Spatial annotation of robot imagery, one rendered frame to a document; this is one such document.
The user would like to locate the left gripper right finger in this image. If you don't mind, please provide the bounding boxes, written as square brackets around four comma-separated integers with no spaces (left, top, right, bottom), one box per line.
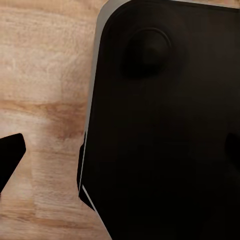
[224,132,240,173]

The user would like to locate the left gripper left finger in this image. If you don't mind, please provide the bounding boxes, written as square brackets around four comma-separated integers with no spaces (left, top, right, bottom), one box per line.
[0,133,26,193]

